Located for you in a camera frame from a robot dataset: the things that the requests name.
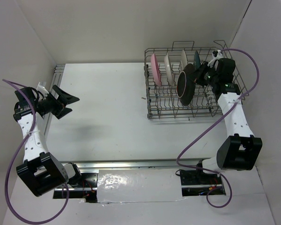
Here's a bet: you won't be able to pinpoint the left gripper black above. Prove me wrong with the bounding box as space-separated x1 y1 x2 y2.
37 85 79 120

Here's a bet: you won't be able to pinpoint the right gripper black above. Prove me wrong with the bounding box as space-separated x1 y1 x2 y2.
188 60 221 86

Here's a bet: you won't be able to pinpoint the blue floral plate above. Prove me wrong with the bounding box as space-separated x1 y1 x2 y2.
193 51 201 70

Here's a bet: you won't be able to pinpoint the brown rimmed cream plate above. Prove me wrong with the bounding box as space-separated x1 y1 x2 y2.
177 63 195 106

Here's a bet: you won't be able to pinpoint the cream plate with tree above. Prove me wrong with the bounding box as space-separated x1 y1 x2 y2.
180 50 188 72

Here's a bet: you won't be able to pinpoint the beige bowl blue rings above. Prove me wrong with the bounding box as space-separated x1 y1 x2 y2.
163 53 176 86

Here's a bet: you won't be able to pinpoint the pink plate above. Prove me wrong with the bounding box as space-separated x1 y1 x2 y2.
150 53 162 86

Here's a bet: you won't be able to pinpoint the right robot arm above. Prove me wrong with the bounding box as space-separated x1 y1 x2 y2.
195 58 262 184

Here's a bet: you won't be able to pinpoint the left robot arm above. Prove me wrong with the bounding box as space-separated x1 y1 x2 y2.
13 85 83 197

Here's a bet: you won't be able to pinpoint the white sheet front cover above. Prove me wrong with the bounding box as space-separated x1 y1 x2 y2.
97 169 183 203

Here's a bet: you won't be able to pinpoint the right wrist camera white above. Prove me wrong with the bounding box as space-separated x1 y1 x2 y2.
207 50 223 68

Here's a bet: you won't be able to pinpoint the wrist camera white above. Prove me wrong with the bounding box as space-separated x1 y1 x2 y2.
207 50 223 68
36 82 49 97

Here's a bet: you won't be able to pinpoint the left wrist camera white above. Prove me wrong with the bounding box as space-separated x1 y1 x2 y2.
36 82 49 97

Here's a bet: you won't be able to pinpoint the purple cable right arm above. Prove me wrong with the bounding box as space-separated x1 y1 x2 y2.
177 48 260 209

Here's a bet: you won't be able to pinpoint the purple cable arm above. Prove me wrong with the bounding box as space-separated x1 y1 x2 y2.
177 48 260 209
2 79 70 223

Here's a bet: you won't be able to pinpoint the grey wire dish rack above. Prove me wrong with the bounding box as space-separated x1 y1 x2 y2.
144 40 248 120

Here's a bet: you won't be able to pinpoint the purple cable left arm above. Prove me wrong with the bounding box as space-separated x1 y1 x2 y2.
2 79 70 223

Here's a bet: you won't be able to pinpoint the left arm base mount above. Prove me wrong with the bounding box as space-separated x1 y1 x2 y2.
67 171 98 203

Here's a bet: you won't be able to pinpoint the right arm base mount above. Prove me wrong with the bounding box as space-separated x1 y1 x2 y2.
175 169 225 196

